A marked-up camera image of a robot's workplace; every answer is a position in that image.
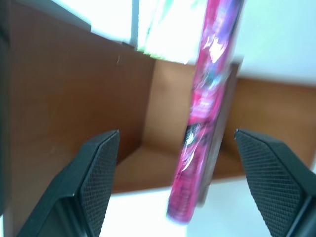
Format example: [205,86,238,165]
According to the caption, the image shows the wooden bookshelf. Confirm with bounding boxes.
[0,0,316,237]

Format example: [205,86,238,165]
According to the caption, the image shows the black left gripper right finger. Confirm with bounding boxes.
[234,128,316,237]

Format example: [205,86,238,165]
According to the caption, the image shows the white book with green print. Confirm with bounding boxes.
[137,0,206,65]

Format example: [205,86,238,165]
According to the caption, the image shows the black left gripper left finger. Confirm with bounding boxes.
[15,129,120,237]

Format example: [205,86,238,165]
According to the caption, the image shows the pink book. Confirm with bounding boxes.
[165,0,245,226]

